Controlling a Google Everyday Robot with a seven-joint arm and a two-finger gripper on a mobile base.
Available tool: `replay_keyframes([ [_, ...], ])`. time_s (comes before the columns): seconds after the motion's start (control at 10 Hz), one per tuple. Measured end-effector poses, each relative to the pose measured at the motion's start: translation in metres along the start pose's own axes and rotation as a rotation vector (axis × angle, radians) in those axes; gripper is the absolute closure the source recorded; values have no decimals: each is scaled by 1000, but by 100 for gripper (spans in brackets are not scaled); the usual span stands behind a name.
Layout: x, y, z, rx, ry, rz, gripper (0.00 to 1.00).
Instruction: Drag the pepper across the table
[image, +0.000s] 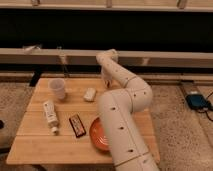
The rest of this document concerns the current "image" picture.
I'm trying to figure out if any dark chocolate bar wrapper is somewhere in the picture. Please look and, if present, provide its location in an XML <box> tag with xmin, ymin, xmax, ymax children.
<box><xmin>69</xmin><ymin>115</ymin><xmax>86</xmax><ymax>138</ymax></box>

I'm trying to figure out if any white tube with cap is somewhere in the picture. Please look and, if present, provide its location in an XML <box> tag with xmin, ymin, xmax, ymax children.
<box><xmin>43</xmin><ymin>100</ymin><xmax>59</xmax><ymax>135</ymax></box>

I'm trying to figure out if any grey metal shelf rail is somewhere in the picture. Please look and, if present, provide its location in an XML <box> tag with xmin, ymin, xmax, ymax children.
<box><xmin>0</xmin><ymin>48</ymin><xmax>213</xmax><ymax>68</ymax></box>

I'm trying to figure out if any translucent plastic cup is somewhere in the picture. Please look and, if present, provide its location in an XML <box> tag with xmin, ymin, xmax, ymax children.
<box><xmin>48</xmin><ymin>78</ymin><xmax>66</xmax><ymax>100</ymax></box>

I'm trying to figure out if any small white rectangular object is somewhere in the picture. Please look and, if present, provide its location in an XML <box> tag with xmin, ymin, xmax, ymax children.
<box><xmin>83</xmin><ymin>88</ymin><xmax>96</xmax><ymax>102</ymax></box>

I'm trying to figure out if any blue box on floor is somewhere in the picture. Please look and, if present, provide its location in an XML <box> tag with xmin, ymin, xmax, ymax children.
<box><xmin>186</xmin><ymin>94</ymin><xmax>208</xmax><ymax>110</ymax></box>

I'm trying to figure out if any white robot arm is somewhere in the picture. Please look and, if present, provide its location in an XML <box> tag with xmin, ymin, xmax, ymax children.
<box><xmin>96</xmin><ymin>49</ymin><xmax>160</xmax><ymax>171</ymax></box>

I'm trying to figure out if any orange plate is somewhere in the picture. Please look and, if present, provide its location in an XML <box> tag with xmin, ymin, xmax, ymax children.
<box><xmin>89</xmin><ymin>117</ymin><xmax>109</xmax><ymax>152</ymax></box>

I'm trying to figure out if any black cable on floor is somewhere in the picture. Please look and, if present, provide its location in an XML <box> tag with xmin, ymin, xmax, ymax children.
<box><xmin>195</xmin><ymin>91</ymin><xmax>213</xmax><ymax>122</ymax></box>

